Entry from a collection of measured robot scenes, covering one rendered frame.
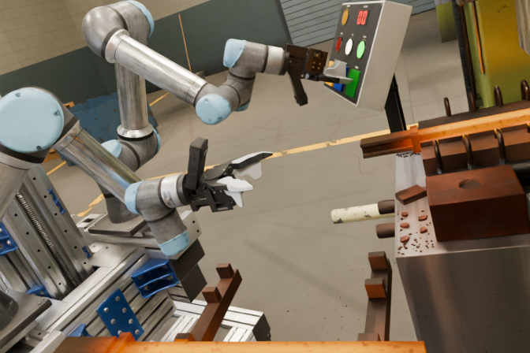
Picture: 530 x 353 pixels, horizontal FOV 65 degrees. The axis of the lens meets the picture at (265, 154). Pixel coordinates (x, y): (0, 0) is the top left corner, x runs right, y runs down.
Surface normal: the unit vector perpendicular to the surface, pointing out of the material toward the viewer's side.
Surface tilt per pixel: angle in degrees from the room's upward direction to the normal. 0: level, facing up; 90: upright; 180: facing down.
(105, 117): 90
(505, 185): 0
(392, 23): 90
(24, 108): 85
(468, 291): 90
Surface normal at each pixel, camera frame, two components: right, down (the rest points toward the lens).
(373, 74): 0.15, 0.32
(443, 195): -0.32, -0.88
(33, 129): 0.48, 0.08
